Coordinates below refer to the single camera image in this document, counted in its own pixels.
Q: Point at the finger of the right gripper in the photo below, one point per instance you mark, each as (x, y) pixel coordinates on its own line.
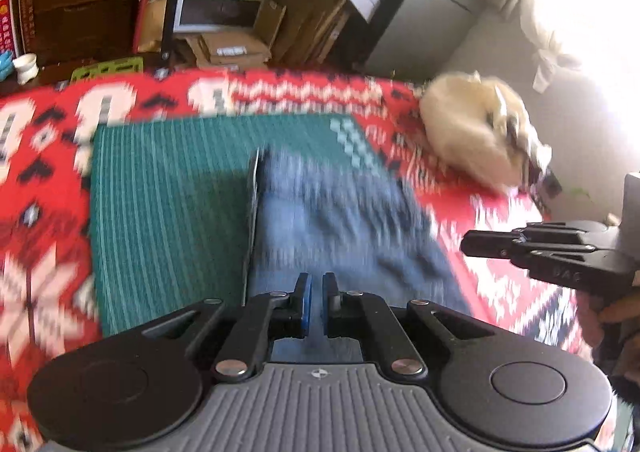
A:
(521, 243)
(555, 229)

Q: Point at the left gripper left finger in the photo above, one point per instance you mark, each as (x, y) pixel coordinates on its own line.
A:
(265, 318)

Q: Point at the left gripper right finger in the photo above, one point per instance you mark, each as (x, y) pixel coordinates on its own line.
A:
(368, 319)

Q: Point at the blue denim shorts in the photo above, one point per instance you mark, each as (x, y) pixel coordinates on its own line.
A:
(307, 216)

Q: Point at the green cutting mat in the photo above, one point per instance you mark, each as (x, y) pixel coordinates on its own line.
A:
(168, 204)

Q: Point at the red patterned tablecloth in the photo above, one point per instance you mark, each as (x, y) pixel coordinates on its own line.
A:
(47, 294)

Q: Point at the white curtain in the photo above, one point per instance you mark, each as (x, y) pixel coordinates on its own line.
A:
(539, 22)

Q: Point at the grey refrigerator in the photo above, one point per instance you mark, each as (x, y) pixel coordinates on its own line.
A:
(421, 37)

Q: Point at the green plastic stool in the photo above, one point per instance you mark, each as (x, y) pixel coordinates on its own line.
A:
(107, 68)

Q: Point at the cardboard boxes stack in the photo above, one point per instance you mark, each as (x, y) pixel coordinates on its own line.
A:
(288, 32)

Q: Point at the white ceramic pet bowl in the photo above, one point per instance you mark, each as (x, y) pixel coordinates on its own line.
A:
(26, 68)

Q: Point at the dark wooden drawer cabinet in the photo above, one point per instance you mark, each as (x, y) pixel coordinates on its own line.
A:
(67, 30)

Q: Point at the blue ceramic pet bowl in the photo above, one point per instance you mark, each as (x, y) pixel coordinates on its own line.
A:
(6, 65)

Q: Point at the red sign board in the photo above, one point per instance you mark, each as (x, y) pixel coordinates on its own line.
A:
(8, 40)

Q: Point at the wall power outlet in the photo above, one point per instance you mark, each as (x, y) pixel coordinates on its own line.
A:
(549, 188)

